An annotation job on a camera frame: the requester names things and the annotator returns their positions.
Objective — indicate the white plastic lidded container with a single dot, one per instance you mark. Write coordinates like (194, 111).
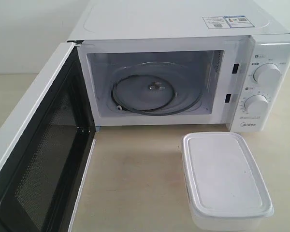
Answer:
(226, 191)

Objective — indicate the white microwave door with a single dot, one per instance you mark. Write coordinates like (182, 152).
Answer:
(46, 145)

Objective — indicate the glass microwave turntable plate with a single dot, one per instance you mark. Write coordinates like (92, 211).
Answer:
(157, 89)

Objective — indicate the white microwave oven body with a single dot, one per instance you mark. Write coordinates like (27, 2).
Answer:
(115, 35)

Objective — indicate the lower white control knob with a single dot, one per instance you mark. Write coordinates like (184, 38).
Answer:
(256, 104)

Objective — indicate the white control knob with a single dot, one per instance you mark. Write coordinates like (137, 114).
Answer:
(256, 104)
(267, 74)

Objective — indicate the blue white label sticker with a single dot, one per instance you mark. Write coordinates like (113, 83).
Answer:
(227, 22)

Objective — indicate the upper white control knob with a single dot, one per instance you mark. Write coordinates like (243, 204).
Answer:
(267, 74)

